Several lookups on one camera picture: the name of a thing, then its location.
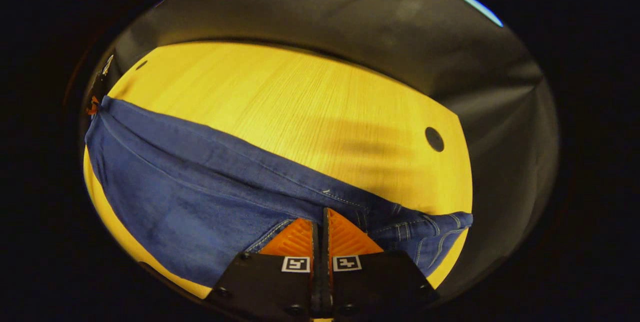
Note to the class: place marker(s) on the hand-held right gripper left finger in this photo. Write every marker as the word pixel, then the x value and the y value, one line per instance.
pixel 265 282

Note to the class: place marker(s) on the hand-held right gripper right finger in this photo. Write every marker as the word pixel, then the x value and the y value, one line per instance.
pixel 375 282

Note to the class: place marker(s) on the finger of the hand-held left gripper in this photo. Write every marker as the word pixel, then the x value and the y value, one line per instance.
pixel 93 106

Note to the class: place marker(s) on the blue denim jeans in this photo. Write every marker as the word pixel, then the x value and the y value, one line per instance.
pixel 190 192

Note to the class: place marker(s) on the black backdrop cloth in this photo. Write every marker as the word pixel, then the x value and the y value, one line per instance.
pixel 375 21

